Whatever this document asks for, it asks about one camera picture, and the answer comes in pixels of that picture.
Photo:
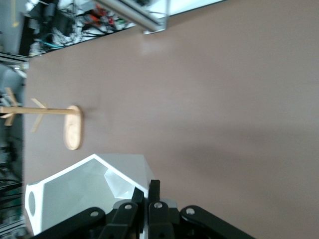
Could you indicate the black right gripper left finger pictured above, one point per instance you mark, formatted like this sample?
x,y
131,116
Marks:
x,y
117,221

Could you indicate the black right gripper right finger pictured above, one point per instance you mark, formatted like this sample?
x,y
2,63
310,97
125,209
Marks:
x,y
159,221

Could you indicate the white faceted cup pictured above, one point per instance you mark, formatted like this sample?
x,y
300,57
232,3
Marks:
x,y
74,184

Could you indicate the wooden cup rack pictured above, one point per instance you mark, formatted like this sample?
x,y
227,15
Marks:
x,y
73,132

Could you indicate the aluminium camera mount post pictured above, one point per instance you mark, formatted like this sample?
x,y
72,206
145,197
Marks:
x,y
139,17

